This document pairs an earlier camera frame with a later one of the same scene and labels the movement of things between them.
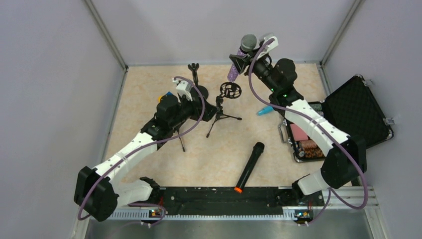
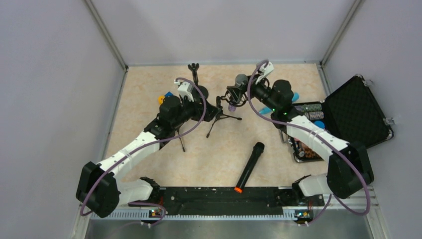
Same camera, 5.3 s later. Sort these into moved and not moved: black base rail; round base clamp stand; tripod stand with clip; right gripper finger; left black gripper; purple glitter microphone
Moved: purple glitter microphone; right gripper finger
Not moved: left black gripper; tripod stand with clip; round base clamp stand; black base rail
